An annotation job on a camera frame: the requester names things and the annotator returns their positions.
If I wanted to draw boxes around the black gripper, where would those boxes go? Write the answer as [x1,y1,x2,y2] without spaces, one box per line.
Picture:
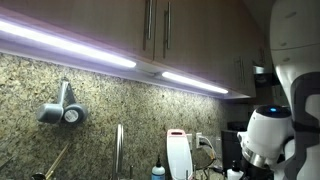
[244,156,278,180]

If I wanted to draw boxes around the white bottle blue label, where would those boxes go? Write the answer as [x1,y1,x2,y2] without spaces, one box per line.
[151,154,166,180]

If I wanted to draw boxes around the black coffee machine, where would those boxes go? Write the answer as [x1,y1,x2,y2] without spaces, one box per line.
[221,121,249,174]

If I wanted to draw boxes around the metal dish rack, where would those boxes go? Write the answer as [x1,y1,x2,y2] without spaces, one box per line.
[184,164,198,180]

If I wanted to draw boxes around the white pink cutting board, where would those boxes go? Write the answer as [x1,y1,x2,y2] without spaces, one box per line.
[166,129,194,180]

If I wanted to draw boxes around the steel range hood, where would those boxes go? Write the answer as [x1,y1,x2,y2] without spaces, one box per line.
[252,64,281,89]

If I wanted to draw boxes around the short under-cabinet light strip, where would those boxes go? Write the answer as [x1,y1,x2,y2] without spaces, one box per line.
[161,70,229,95]

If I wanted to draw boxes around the chrome gooseneck faucet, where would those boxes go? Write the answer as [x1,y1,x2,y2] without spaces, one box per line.
[112,123,135,180]

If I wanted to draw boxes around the wooden utensil stick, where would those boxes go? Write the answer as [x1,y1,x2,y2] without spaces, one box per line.
[44,141,73,180]

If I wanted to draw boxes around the long under-cabinet light strip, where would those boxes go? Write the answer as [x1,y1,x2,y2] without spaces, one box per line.
[0,18,138,69]

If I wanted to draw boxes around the black power cable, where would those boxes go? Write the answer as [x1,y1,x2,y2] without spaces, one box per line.
[194,156,224,174]

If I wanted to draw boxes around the white cable orange plug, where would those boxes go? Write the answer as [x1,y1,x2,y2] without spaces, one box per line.
[199,134,218,161]

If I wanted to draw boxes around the white wall outlet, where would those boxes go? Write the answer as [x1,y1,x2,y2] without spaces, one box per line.
[195,132,204,149]

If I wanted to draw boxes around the steel cabinet door handle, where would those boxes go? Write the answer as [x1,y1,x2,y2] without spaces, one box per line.
[163,1,174,59]
[143,0,156,51]

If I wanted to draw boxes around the wooden wall cabinets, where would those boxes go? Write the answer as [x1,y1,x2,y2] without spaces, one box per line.
[0,0,271,98]

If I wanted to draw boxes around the grey wall pot filler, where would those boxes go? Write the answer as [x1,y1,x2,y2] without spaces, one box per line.
[35,78,89,126]

